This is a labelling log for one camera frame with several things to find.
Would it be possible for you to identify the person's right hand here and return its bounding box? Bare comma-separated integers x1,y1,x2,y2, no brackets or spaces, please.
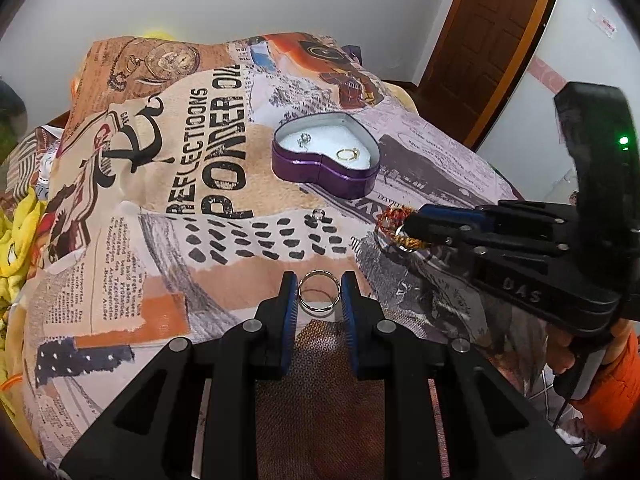
545,317,633,377

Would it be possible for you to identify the large silver bangle ring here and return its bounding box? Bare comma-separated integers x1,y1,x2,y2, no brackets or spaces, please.
297,270,342,316

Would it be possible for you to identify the printed blanket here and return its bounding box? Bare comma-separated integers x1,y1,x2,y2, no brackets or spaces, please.
20,32,561,468

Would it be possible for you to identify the striped grey cloth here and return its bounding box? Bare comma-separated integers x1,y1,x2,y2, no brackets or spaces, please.
6,125,68,196

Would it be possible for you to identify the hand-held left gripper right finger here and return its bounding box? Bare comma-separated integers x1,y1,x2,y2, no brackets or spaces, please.
341,271,587,480

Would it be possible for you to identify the brown wooden door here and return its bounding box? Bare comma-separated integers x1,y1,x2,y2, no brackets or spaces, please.
419,0,568,151

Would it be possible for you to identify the purple heart-shaped jewelry box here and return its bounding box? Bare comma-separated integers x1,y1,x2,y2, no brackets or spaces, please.
271,112,381,200

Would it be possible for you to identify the yellow plush cloth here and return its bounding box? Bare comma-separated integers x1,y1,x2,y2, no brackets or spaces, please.
0,184,57,401

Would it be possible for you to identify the white wall label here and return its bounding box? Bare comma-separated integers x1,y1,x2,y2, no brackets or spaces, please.
589,7,621,38

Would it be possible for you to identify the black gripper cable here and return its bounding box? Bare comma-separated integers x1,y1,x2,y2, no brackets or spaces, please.
550,394,576,436

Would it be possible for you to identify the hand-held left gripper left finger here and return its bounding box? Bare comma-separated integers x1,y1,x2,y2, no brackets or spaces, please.
59,271,301,480

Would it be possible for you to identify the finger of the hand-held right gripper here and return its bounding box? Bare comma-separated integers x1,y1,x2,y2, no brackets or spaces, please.
407,200,581,233
400,227,573,273

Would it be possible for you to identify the red and gold bracelet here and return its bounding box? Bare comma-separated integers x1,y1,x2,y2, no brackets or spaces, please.
375,204,433,252

